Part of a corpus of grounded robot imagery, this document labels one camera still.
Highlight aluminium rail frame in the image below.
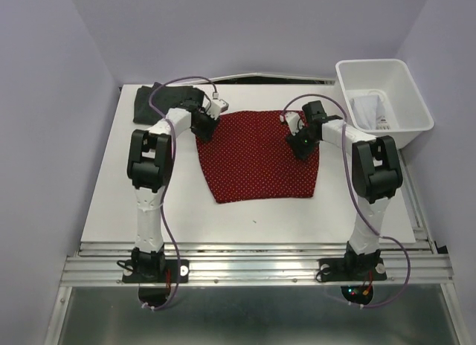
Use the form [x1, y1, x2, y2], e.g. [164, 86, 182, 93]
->
[60, 242, 454, 287]

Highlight white plastic bin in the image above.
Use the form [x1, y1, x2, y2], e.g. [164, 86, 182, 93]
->
[335, 59, 434, 149]

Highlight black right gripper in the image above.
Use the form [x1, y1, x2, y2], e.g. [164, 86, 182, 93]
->
[284, 122, 319, 159]

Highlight white garment in bin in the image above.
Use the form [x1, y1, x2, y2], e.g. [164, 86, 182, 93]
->
[350, 93, 393, 131]

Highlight dark grey dotted skirt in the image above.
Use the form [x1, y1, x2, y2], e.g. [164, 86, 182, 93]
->
[132, 83, 205, 126]

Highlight red dotted skirt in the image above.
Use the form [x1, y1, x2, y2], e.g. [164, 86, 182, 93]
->
[196, 110, 320, 204]

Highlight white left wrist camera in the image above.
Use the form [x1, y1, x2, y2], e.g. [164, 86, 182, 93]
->
[205, 98, 229, 120]

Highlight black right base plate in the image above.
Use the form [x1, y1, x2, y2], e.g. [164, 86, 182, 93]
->
[315, 258, 387, 283]

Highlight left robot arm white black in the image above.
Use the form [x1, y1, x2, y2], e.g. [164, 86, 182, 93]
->
[118, 83, 228, 283]

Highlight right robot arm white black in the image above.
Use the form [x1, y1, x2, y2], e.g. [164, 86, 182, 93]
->
[280, 100, 403, 283]

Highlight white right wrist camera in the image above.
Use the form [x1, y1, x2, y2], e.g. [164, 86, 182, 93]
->
[280, 112, 304, 135]

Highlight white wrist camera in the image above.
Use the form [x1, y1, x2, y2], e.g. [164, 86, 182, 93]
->
[205, 98, 229, 120]
[280, 112, 304, 135]

